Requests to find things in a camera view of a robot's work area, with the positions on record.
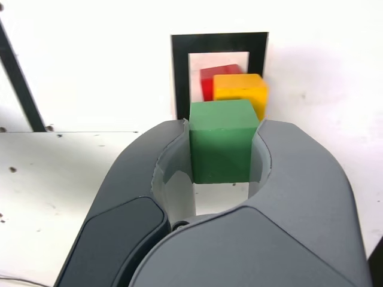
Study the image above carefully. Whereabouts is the yellow cube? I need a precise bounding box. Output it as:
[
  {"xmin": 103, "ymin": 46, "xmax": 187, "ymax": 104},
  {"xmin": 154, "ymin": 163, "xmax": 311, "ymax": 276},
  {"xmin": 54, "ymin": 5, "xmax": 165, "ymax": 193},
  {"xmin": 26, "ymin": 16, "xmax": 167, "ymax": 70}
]
[{"xmin": 212, "ymin": 74, "xmax": 269, "ymax": 122}]

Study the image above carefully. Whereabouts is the green cube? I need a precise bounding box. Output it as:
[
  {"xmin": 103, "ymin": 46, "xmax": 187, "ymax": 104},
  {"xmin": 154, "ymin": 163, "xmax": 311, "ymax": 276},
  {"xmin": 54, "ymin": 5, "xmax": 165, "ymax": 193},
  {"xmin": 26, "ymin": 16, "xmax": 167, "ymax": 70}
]
[{"xmin": 189, "ymin": 100, "xmax": 260, "ymax": 185}]

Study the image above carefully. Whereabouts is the black tape strip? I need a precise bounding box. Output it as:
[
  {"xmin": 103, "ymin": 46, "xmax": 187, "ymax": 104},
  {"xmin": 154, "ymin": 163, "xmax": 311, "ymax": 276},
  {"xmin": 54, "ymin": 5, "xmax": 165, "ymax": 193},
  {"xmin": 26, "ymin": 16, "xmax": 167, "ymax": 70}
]
[{"xmin": 0, "ymin": 17, "xmax": 48, "ymax": 133}]

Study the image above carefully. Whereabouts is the black tape square outline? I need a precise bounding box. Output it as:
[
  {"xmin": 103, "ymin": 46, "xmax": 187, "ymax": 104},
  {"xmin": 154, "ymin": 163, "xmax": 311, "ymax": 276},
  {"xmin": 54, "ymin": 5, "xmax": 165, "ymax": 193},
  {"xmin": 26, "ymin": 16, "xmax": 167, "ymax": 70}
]
[{"xmin": 171, "ymin": 31, "xmax": 269, "ymax": 222}]

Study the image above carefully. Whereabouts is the red cube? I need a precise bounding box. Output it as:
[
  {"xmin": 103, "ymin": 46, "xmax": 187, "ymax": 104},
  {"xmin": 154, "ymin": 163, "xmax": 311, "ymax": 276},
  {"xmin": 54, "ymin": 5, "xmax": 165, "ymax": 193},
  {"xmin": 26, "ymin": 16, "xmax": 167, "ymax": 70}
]
[{"xmin": 200, "ymin": 64, "xmax": 244, "ymax": 102}]

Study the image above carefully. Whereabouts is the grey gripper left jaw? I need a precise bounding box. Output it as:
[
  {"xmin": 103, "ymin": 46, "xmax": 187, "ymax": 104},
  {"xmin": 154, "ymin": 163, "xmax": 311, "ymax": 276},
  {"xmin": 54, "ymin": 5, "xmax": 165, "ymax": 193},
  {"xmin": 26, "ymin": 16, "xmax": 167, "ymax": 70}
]
[{"xmin": 55, "ymin": 118, "xmax": 196, "ymax": 287}]

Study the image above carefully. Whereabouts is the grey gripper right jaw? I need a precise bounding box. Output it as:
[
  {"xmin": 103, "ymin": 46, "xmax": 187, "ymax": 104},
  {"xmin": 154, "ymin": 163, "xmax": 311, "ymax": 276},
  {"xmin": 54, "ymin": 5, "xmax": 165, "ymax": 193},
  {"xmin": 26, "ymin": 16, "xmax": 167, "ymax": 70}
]
[{"xmin": 130, "ymin": 118, "xmax": 373, "ymax": 287}]

